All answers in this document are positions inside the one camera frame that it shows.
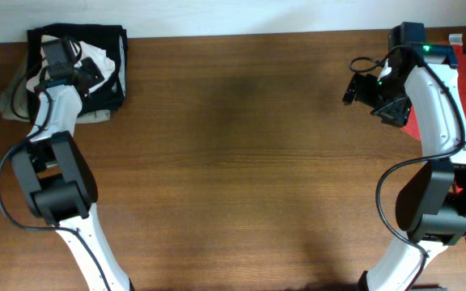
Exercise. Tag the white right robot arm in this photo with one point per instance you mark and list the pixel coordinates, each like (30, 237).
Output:
(418, 80)

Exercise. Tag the beige folded garment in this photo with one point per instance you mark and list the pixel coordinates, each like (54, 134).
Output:
(18, 89)

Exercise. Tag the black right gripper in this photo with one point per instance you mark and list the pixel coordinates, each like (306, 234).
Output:
(396, 115)

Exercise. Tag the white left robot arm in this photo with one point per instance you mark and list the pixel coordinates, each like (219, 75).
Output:
(56, 181)

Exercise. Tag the white t-shirt with robot print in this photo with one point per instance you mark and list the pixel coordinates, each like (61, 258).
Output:
(99, 56)

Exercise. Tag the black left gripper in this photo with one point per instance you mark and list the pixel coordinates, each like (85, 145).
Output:
(97, 76)

